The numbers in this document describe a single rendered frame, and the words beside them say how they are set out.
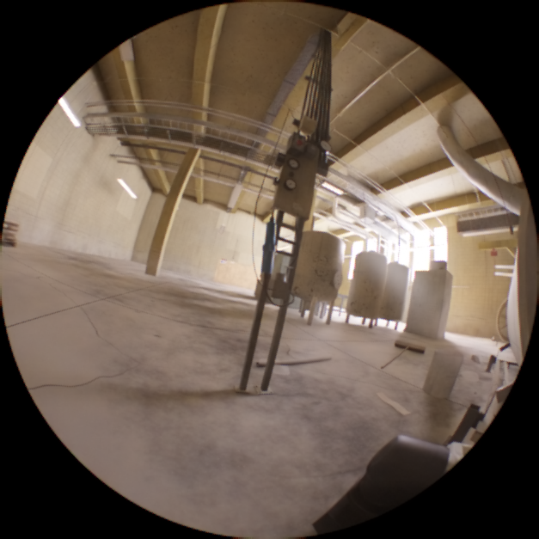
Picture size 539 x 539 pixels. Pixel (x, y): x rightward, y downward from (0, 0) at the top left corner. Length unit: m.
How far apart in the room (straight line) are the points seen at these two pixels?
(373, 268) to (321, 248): 2.15
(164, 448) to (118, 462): 0.19
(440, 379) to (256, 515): 1.55
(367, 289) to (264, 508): 5.46
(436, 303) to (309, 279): 4.38
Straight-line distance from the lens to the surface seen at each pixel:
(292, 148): 1.22
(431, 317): 6.68
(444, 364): 1.79
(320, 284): 4.05
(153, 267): 7.84
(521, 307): 1.30
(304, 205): 1.14
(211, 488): 0.72
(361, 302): 5.65
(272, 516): 0.70
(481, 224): 8.55
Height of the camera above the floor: 0.65
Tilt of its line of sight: 5 degrees up
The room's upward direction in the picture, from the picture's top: 12 degrees clockwise
